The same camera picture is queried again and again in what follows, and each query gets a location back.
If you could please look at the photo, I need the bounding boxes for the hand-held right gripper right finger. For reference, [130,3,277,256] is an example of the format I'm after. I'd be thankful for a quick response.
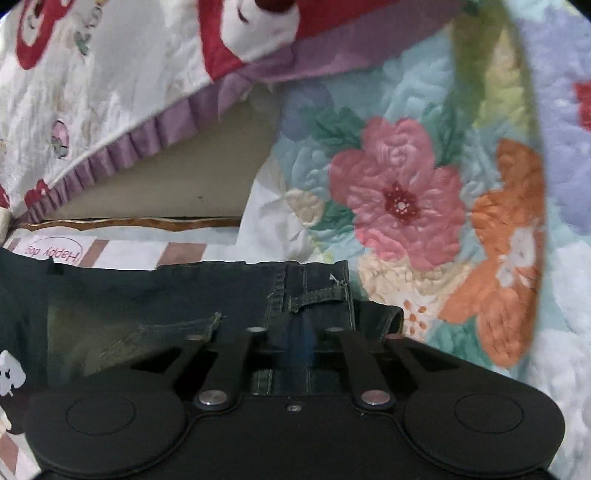
[324,325,467,409]

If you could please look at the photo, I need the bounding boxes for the striped mat with bear print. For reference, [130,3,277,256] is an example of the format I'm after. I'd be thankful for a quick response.
[0,220,243,480]

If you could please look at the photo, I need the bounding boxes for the white quilt with red bears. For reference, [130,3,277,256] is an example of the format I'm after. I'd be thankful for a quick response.
[0,0,467,227]

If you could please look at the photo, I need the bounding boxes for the floral quilt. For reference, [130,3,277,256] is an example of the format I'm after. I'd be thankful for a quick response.
[235,0,591,480]

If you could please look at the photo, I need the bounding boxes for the beige bed base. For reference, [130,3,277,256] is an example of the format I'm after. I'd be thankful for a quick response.
[53,85,284,221]

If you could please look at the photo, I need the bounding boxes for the dark green jeans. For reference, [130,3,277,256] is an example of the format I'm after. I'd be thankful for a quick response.
[0,247,406,400]

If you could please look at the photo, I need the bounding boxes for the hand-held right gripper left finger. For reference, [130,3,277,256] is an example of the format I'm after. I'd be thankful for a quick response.
[130,325,269,409]

